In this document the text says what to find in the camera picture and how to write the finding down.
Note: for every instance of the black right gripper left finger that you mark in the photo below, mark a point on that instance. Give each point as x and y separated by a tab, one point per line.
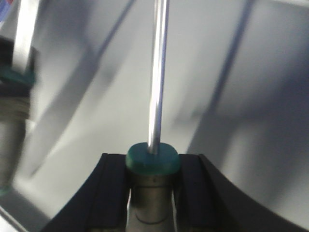
100	204

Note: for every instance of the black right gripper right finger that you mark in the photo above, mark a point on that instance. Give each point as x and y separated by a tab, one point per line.
206	201

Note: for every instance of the green black screwdriver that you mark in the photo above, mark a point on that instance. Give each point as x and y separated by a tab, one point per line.
153	165
17	78

